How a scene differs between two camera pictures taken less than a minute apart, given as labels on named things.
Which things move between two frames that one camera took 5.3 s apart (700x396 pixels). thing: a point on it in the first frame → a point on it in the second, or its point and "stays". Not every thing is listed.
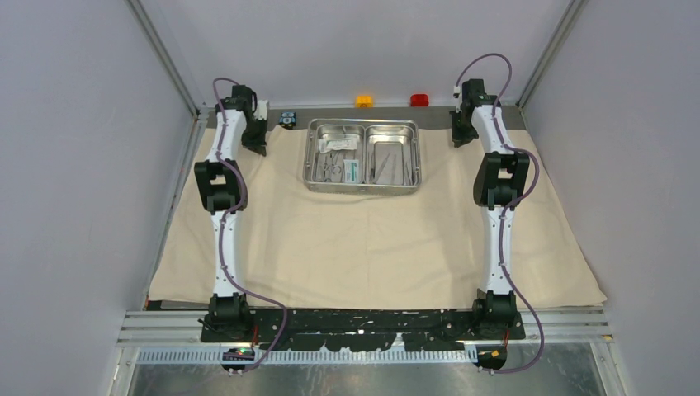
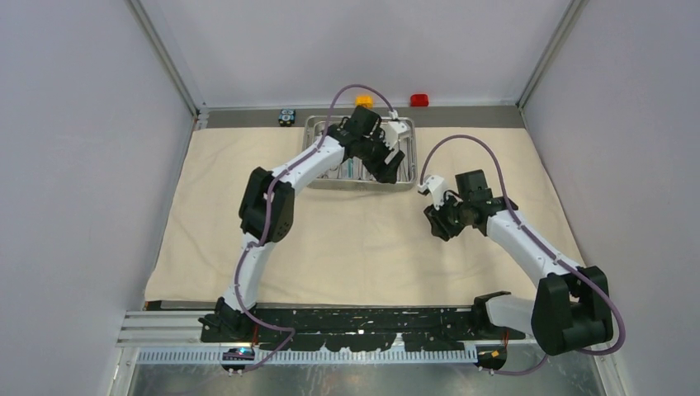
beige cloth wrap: x=297 y=248 stays
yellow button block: x=364 y=101 stays
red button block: x=419 y=100 stays
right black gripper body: x=462 y=130 → x=451 y=218
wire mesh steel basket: x=354 y=156 stays
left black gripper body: x=253 y=138 → x=374 y=153
